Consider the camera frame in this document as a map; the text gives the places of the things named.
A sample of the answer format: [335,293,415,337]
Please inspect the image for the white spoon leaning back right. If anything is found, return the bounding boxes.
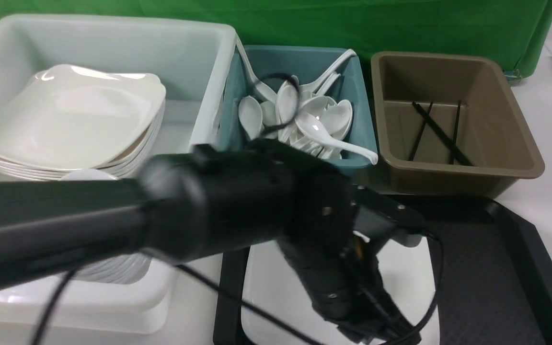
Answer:
[300,49,357,92]

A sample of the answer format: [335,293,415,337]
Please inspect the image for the large white plastic tub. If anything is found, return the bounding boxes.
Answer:
[0,14,237,334]

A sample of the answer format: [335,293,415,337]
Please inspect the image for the black cable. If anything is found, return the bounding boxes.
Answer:
[29,73,444,345]

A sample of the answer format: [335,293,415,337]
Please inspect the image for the white spoon left in bin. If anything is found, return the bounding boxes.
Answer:
[238,96,263,140]

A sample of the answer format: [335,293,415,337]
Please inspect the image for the stack of small white bowls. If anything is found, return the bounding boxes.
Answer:
[61,170,151,285]

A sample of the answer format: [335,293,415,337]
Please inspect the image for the black chopstick in brown bin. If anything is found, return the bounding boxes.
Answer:
[411,101,474,166]

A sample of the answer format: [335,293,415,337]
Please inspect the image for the brown plastic bin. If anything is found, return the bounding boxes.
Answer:
[371,52,545,198]

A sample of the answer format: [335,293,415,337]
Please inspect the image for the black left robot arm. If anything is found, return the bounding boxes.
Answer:
[0,139,428,345]

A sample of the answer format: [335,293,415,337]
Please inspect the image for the white spoon leaning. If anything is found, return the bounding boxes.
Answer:
[300,49,357,92]
[236,35,277,104]

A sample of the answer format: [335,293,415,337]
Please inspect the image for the black chopstick gold band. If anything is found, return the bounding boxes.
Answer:
[449,100,461,165]
[408,102,427,161]

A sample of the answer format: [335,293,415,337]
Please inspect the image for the white spoon leaning back left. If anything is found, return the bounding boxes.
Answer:
[236,35,277,104]

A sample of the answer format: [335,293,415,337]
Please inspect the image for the black serving tray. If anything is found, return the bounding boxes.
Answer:
[212,195,552,345]

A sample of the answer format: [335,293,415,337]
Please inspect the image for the stack of white square plates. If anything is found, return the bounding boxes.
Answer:
[0,65,166,181]

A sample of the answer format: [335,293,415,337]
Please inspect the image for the green cloth backdrop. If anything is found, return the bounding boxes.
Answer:
[0,0,552,77]

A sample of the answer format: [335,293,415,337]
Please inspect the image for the white spoon over bin edge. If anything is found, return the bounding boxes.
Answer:
[294,112,379,165]

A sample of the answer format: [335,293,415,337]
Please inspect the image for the teal plastic bin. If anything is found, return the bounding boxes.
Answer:
[216,45,378,176]

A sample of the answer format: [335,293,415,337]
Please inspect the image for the large white square plate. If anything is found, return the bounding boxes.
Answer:
[243,238,435,345]

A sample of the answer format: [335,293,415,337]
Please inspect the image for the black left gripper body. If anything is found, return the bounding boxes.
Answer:
[277,185,425,345]

